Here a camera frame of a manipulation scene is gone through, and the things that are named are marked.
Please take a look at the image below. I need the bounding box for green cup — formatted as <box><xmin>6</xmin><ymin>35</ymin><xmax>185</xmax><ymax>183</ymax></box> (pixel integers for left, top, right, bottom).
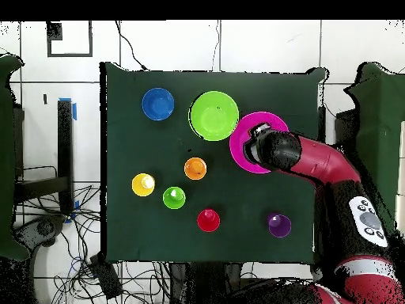
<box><xmin>161</xmin><ymin>186</ymin><xmax>187</xmax><ymax>211</ymax></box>

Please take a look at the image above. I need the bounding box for purple cup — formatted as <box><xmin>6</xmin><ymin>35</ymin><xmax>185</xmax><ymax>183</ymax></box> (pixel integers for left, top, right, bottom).
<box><xmin>266</xmin><ymin>212</ymin><xmax>293</xmax><ymax>239</ymax></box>

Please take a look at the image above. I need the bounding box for blue cable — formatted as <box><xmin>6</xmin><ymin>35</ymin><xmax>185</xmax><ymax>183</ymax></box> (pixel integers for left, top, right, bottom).
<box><xmin>68</xmin><ymin>256</ymin><xmax>96</xmax><ymax>279</ymax></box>

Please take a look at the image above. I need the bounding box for large green bowl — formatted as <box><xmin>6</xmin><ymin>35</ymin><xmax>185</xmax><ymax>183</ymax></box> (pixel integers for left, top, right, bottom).
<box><xmin>188</xmin><ymin>90</ymin><xmax>240</xmax><ymax>143</ymax></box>

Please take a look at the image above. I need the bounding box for red cup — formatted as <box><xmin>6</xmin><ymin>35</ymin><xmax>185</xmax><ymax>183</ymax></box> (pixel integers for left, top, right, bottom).
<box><xmin>196</xmin><ymin>208</ymin><xmax>221</xmax><ymax>233</ymax></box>

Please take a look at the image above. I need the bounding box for thin black cable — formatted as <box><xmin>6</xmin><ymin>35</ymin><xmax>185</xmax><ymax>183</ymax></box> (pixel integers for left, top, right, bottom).
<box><xmin>114</xmin><ymin>20</ymin><xmax>150</xmax><ymax>71</ymax></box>

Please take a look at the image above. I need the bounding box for black post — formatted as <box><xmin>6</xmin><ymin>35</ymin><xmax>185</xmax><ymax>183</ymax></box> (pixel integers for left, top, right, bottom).
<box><xmin>57</xmin><ymin>99</ymin><xmax>74</xmax><ymax>213</ymax></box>

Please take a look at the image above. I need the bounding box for blue bowl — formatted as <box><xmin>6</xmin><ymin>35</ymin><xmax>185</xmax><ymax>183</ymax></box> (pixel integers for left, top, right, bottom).
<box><xmin>141</xmin><ymin>87</ymin><xmax>176</xmax><ymax>122</ymax></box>

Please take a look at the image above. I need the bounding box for black square frame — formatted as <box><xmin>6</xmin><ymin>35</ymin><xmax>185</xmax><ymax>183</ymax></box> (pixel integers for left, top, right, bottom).
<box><xmin>46</xmin><ymin>20</ymin><xmax>93</xmax><ymax>59</ymax></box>

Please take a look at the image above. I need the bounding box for black wheeled base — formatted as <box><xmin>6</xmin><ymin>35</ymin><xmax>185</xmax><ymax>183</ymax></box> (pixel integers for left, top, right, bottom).
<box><xmin>13</xmin><ymin>214</ymin><xmax>67</xmax><ymax>251</ymax></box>

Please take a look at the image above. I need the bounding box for green-clothed side table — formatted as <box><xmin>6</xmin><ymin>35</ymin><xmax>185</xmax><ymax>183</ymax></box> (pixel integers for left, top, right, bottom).
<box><xmin>0</xmin><ymin>53</ymin><xmax>31</xmax><ymax>262</ymax></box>
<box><xmin>344</xmin><ymin>61</ymin><xmax>405</xmax><ymax>229</ymax></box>

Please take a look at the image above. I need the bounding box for orange cup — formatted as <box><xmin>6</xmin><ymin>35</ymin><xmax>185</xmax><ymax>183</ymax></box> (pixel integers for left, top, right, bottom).
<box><xmin>184</xmin><ymin>157</ymin><xmax>208</xmax><ymax>181</ymax></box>

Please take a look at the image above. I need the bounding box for yellow cup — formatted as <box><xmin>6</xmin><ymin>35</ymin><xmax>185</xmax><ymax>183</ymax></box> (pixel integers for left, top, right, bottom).
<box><xmin>131</xmin><ymin>173</ymin><xmax>157</xmax><ymax>198</ymax></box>

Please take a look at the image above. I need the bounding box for dark green tablecloth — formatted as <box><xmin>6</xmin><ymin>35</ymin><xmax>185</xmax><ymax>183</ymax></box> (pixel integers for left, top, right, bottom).
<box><xmin>100</xmin><ymin>61</ymin><xmax>327</xmax><ymax>265</ymax></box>

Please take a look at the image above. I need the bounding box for blue tape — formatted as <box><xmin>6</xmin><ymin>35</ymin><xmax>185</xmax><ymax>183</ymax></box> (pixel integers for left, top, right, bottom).
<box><xmin>58</xmin><ymin>97</ymin><xmax>78</xmax><ymax>121</ymax></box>

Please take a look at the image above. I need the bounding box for black power strip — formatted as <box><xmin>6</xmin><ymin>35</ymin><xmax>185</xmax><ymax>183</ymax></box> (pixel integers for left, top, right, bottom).
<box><xmin>89</xmin><ymin>254</ymin><xmax>123</xmax><ymax>300</ymax></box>

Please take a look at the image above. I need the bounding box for white board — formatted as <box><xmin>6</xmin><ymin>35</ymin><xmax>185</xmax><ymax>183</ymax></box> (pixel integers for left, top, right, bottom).
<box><xmin>394</xmin><ymin>120</ymin><xmax>405</xmax><ymax>229</ymax></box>

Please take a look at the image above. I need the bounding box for large pink bowl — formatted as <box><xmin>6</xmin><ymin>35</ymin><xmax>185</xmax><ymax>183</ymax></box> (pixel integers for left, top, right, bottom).
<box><xmin>229</xmin><ymin>111</ymin><xmax>290</xmax><ymax>175</ymax></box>

